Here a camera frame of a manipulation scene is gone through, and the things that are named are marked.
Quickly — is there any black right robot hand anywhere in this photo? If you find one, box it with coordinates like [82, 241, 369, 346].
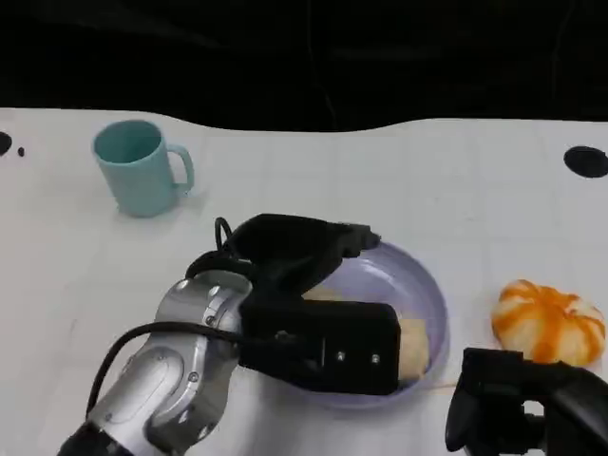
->
[445, 347, 608, 456]

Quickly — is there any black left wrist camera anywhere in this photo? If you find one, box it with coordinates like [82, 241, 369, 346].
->
[238, 298, 402, 397]

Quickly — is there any lilac plate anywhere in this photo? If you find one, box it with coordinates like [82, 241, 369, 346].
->
[279, 240, 450, 411]

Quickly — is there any pale green mug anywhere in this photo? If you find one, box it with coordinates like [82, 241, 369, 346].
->
[91, 119, 197, 219]

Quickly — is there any black backdrop cloth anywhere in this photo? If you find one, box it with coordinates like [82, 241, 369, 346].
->
[0, 0, 608, 134]

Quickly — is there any black looped wrist cable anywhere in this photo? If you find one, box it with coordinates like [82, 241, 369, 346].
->
[185, 217, 254, 282]

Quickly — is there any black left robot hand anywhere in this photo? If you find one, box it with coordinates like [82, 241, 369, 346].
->
[221, 213, 382, 299]

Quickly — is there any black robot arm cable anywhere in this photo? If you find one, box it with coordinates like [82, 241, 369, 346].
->
[86, 321, 249, 420]

